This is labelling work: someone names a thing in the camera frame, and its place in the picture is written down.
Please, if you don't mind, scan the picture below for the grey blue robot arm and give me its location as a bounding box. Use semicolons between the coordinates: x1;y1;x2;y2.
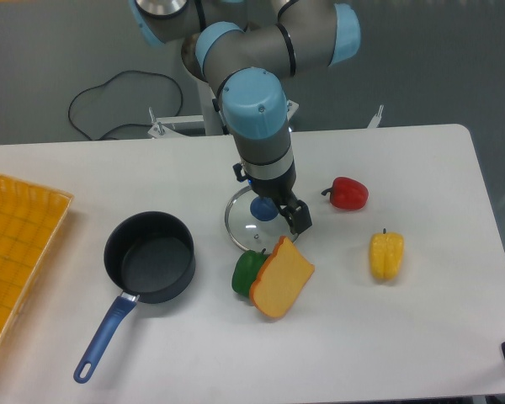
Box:
130;1;361;234

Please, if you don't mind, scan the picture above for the yellow plastic basket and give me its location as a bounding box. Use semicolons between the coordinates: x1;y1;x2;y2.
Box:
0;173;74;346

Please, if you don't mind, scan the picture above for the red toy bell pepper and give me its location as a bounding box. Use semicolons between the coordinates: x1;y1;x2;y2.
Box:
321;177;369;211

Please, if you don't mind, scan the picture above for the dark saucepan blue handle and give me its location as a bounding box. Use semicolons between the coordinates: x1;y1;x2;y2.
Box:
73;211;196;384

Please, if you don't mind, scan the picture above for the white metal bracket right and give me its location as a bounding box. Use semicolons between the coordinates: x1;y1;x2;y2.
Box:
366;104;384;129

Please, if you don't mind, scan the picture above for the glass lid blue knob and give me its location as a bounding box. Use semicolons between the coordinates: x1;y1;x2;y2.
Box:
224;186;298;253

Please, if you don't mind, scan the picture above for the green toy bell pepper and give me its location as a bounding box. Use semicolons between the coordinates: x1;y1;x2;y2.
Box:
231;249;269;298

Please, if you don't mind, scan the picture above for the toy bread slice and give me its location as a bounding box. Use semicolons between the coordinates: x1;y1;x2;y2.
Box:
249;237;315;319

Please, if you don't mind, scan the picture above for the white metal bracket left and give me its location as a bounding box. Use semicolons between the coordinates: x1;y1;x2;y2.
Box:
147;107;205;139

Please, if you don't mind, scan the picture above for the black cable on floor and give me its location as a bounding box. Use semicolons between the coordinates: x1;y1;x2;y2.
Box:
67;69;183;141

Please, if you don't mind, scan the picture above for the yellow toy bell pepper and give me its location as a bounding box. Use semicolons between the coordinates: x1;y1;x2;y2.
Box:
369;228;405;281

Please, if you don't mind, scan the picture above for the white metal bracket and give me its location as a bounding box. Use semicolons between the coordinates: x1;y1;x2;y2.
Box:
366;104;384;129
147;107;205;139

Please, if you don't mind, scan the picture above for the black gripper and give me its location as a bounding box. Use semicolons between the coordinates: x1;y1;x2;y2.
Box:
232;159;311;235

